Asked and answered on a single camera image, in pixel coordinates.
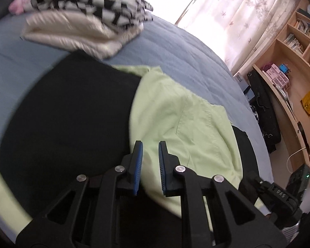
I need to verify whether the light green and black hoodie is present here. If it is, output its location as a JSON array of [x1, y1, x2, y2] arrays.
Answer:
[[0, 50, 259, 248]]

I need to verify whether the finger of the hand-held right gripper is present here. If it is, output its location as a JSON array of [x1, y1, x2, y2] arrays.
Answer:
[[240, 171, 264, 202]]

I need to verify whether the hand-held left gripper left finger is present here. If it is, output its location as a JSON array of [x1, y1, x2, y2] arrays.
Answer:
[[15, 141, 143, 248]]

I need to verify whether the flat black device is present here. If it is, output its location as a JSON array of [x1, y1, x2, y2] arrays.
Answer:
[[297, 121, 310, 151]]

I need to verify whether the wooden shelf unit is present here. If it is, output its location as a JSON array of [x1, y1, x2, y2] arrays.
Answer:
[[253, 0, 310, 177]]

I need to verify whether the black bag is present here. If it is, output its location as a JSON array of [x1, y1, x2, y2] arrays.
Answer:
[[247, 64, 283, 153]]

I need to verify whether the white cable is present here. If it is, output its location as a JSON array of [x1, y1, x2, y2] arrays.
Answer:
[[286, 147, 308, 174]]

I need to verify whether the blue box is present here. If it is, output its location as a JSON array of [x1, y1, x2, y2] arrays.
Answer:
[[279, 63, 292, 75]]

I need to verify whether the black device with green light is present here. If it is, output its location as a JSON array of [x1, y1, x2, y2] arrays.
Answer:
[[285, 163, 310, 200]]

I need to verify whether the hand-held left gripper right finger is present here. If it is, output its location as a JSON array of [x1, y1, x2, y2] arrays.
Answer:
[[158, 141, 287, 248]]

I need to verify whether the cream puffy jacket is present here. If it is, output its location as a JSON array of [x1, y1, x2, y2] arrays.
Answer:
[[20, 12, 145, 59]]

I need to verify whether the black and white checkered garment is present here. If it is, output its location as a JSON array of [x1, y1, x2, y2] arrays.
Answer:
[[28, 0, 155, 35]]

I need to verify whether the white floral curtain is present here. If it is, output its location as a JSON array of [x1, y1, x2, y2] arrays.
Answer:
[[177, 0, 304, 71]]

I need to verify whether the stack of pink boxes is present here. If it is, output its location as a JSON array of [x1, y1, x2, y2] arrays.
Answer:
[[263, 63, 291, 89]]

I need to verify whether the pink cloth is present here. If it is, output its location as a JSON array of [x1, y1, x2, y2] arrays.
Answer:
[[8, 0, 32, 15]]

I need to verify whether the row of books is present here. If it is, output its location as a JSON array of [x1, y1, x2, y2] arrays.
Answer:
[[284, 19, 310, 53]]

